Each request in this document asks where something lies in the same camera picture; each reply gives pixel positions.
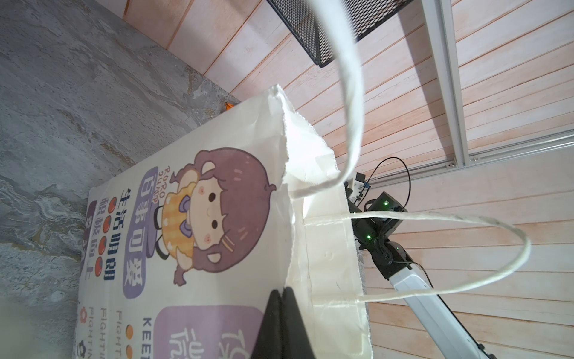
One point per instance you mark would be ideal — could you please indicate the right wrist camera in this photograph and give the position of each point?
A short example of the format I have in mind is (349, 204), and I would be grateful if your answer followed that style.
(356, 187)

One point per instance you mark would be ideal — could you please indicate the black mesh basket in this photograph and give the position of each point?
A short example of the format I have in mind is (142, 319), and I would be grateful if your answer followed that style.
(301, 20)

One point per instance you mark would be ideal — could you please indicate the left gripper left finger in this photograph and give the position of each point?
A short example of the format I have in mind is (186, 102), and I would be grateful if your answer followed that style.
(269, 343)

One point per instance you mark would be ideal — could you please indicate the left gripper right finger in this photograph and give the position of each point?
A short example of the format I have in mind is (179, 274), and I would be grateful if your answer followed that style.
(295, 340)

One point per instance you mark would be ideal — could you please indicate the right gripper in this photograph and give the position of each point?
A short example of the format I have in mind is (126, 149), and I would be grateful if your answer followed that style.
(371, 233)

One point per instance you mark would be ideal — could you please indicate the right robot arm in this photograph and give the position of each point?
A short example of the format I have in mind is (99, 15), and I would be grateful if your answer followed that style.
(398, 267)

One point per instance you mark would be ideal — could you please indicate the aluminium frame crossbar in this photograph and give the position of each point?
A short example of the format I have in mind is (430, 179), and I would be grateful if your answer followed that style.
(477, 79)

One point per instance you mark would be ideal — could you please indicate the white printed paper bag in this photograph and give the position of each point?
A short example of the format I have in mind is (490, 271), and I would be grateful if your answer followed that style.
(181, 252)

